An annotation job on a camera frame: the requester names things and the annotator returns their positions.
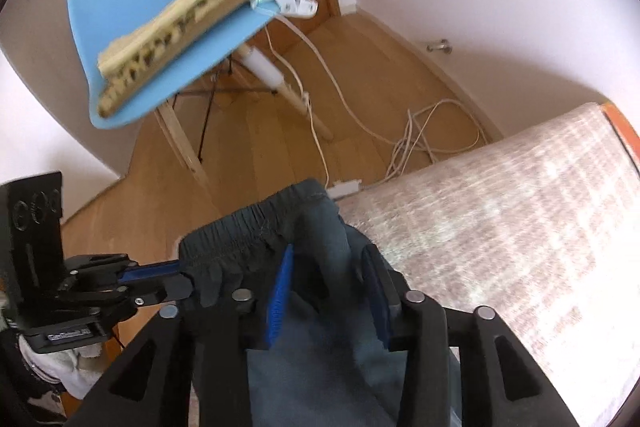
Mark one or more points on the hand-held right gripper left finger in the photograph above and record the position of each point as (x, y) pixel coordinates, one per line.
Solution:
(280, 302)

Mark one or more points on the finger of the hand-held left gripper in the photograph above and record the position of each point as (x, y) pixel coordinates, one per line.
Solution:
(170, 291)
(150, 273)

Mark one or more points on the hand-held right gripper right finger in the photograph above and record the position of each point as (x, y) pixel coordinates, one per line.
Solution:
(376, 302)

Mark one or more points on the dark pants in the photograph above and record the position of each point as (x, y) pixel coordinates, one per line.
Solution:
(310, 227)

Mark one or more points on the white cloth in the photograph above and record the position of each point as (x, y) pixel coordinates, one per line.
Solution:
(75, 372)

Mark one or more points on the white power strip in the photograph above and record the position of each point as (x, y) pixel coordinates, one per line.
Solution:
(345, 188)

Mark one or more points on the beige plaid blanket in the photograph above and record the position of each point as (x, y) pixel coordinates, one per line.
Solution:
(500, 232)

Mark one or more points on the white cylinder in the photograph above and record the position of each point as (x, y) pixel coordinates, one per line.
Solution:
(262, 68)

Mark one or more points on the metal door stop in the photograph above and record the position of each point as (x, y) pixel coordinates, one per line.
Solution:
(440, 47)

